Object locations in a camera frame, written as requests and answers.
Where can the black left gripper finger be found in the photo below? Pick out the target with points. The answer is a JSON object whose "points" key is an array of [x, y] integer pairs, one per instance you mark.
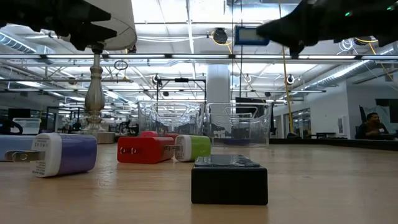
{"points": [[90, 32], [90, 14]]}

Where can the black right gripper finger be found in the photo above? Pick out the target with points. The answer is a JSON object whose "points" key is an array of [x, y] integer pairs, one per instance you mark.
{"points": [[292, 28], [297, 49]]}

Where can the dark blue wall charger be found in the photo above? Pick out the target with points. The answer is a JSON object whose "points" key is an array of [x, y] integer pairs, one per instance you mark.
{"points": [[247, 35]]}

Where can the purple white cube charger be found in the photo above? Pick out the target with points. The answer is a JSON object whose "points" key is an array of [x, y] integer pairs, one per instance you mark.
{"points": [[71, 152]]}

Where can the large red wall charger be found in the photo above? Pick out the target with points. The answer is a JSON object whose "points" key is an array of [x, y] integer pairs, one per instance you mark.
{"points": [[143, 149]]}

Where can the square red wall charger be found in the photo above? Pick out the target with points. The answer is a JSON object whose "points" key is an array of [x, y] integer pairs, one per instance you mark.
{"points": [[171, 136]]}

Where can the green white cube charger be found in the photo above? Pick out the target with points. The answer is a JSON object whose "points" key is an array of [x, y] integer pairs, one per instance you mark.
{"points": [[196, 146]]}

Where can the black charger block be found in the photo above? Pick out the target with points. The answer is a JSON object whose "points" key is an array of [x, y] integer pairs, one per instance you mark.
{"points": [[228, 183]]}

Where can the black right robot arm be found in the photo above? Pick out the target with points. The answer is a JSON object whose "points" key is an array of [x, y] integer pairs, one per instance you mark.
{"points": [[385, 25]]}

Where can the black office chair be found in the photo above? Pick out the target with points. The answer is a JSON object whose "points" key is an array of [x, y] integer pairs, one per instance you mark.
{"points": [[362, 118]]}

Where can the round black ceiling reel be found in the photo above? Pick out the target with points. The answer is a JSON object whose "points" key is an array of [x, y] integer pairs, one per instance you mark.
{"points": [[290, 79], [156, 79]]}

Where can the white shade silver table lamp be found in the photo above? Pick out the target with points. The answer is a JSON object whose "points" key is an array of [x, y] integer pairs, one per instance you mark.
{"points": [[94, 93]]}

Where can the black monitor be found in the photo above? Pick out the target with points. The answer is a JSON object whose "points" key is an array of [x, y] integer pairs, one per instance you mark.
{"points": [[248, 99]]}

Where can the white building column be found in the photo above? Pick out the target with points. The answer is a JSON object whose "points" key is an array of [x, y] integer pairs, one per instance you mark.
{"points": [[217, 84]]}

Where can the overhead light bar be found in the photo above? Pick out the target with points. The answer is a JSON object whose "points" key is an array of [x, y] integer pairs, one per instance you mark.
{"points": [[202, 56]]}

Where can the clear plastic bin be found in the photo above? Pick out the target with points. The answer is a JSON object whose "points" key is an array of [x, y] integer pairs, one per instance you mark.
{"points": [[171, 115], [217, 124]]}

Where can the person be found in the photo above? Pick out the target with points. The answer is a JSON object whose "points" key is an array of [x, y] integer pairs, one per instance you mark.
{"points": [[373, 127]]}

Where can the clear storage tub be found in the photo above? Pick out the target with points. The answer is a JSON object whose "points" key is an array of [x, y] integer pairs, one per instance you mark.
{"points": [[28, 124]]}

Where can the silver ventilation duct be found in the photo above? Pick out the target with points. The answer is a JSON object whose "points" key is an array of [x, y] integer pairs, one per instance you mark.
{"points": [[335, 77]]}

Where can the dark wall screen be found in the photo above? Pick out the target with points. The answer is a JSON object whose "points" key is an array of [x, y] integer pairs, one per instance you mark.
{"points": [[393, 109]]}

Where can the black camera gantry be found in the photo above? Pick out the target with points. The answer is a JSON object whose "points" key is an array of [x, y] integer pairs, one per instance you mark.
{"points": [[182, 80]]}

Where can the black aluminium table frame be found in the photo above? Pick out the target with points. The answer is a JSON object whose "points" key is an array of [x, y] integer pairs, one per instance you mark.
{"points": [[342, 143]]}

